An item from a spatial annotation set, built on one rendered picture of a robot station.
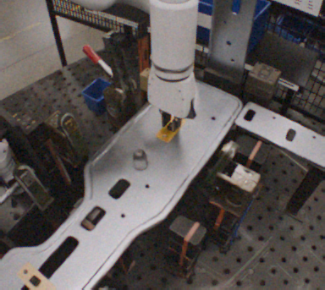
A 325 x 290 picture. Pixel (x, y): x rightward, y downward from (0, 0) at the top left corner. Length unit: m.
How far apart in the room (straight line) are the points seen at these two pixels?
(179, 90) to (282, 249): 0.59
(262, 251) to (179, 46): 0.65
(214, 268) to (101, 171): 0.44
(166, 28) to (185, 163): 0.31
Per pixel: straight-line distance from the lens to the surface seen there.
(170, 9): 0.51
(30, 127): 0.66
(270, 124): 0.81
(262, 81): 0.84
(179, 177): 0.67
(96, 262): 0.61
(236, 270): 0.92
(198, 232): 0.63
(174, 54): 0.55
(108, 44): 0.69
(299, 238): 1.01
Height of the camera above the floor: 1.57
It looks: 49 degrees down
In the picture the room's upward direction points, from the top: straight up
